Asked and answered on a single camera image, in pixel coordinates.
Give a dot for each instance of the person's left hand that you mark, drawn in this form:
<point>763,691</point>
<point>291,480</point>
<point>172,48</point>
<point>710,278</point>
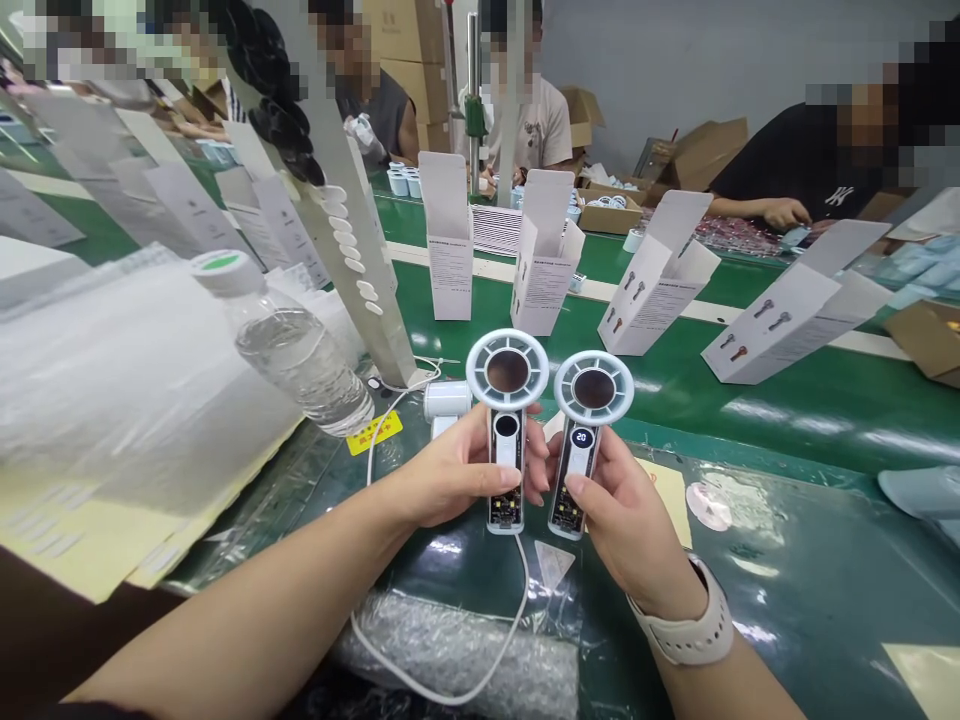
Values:
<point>442,469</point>

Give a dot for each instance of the person's right hand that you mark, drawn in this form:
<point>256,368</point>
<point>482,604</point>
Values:
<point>630,517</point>

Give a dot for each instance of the handheld fan with dark display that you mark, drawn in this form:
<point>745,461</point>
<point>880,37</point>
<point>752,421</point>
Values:
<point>507,375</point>

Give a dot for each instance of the handheld fan with lit display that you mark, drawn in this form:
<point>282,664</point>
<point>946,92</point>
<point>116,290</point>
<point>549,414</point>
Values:
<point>592,390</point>

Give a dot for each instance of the pale yellow paper sheet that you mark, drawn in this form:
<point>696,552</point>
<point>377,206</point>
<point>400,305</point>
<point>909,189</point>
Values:
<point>671,495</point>

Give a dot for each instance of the light blue fan stand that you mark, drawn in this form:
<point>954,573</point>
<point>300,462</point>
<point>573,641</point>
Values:
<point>444,409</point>

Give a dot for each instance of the yellow rectangular label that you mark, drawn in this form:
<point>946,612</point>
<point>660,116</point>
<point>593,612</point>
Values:
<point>375,437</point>

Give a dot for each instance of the round pink sticker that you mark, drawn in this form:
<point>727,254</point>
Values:
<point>709,506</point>

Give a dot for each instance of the translucent label sheet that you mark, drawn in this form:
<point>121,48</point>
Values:
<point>556,568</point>

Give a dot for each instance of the bubble wrap sheet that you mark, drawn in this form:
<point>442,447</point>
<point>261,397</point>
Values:
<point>465,652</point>

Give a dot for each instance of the clear plastic water bottle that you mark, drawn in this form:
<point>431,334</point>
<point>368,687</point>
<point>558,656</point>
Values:
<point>292,352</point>

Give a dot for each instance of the open white box with text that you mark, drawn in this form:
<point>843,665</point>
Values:
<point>544,285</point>
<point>446,255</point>

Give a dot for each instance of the open white box fan print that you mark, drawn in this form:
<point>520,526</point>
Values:
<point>787,322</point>
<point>660,300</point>

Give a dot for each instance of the stack of flat white boxes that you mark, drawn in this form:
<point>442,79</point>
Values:
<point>496,229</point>

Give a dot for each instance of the light blue plastic part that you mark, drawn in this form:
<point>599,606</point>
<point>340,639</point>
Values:
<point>922,495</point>

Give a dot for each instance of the pile of red packets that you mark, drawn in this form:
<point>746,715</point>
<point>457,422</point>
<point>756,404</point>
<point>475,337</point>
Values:
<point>739,236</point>

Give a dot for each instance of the cardboard box of fan parts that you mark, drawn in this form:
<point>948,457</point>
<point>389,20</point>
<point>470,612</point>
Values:
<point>611,210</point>

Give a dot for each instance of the pile of clear plastic bags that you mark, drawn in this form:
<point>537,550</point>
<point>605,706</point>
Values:
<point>135,390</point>

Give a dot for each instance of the yellow sheets of white stickers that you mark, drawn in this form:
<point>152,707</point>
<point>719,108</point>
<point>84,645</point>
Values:
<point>112,547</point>

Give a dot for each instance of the brown cardboard box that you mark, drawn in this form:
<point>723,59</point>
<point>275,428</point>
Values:
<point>926,345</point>

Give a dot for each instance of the metal pole with green clamp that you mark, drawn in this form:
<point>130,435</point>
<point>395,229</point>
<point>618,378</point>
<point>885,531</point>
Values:
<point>472,97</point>

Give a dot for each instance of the row of open white boxes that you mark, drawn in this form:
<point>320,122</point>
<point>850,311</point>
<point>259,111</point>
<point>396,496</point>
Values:
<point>180,202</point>

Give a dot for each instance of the pile of light blue packets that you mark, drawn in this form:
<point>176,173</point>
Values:
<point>919,270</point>

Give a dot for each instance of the strip of black round pads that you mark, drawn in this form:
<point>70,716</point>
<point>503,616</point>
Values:
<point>281,112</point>

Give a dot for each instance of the stack of cardboard cartons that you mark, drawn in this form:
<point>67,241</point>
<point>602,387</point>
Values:
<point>420,67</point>

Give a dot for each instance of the white post with oval stickers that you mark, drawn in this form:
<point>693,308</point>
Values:
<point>360,247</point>

